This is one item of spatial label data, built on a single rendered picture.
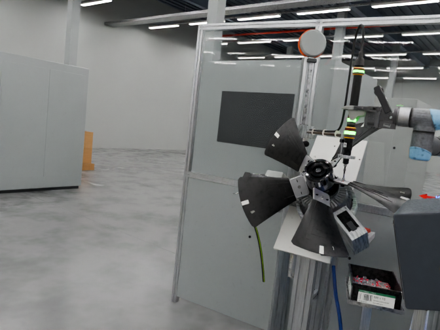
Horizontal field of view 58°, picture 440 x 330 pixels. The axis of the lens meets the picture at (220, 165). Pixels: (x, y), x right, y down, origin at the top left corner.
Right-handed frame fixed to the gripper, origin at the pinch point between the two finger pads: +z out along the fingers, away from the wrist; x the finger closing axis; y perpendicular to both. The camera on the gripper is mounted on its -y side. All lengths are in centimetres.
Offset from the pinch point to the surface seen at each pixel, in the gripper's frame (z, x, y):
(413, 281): -37, -83, 38
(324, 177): 2.8, -7.8, 29.4
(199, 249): 106, 70, 105
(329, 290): 7, 53, 98
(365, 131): -6.5, 12.4, 9.1
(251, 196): 32, -13, 42
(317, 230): 0, -19, 49
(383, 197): -20.2, -6.7, 33.3
